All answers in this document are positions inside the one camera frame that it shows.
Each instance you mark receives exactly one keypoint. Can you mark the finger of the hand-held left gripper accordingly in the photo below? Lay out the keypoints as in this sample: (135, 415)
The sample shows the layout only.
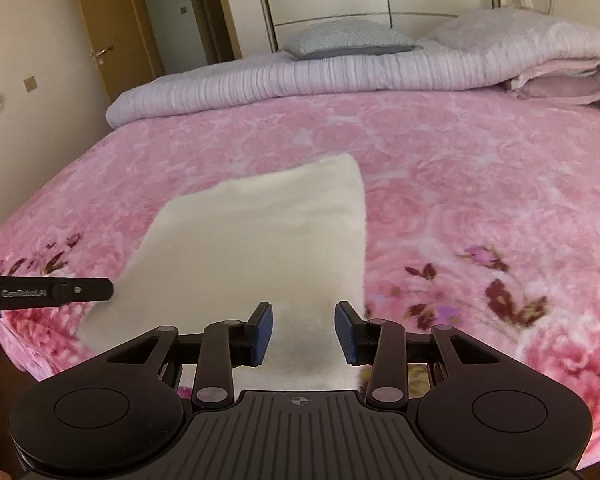
(85, 290)

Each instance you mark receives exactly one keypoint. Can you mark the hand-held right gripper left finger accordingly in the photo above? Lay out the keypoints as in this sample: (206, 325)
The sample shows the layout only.
(260, 332)

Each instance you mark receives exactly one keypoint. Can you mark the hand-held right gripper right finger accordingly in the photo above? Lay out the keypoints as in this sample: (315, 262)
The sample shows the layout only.
(346, 332)

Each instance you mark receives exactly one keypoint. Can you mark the cream knit sweater with stripes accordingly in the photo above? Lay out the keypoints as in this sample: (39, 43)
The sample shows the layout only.
(260, 240)

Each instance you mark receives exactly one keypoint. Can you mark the pink floral blanket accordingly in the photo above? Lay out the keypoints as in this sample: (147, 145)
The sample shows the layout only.
(480, 185)

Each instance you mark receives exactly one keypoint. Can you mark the lilac ribbed quilt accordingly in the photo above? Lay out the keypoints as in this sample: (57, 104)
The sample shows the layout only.
(280, 82)

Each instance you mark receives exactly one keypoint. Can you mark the wooden door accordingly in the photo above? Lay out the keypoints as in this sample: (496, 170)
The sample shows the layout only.
(115, 20)

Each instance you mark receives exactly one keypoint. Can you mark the grey pillow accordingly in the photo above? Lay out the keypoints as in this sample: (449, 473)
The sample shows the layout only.
(350, 40)

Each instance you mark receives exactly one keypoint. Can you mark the folded pink bedding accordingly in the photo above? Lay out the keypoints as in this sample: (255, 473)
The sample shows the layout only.
(560, 82)

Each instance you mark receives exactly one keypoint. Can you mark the lilac textured pillow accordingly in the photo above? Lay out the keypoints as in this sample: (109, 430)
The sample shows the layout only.
(520, 35)

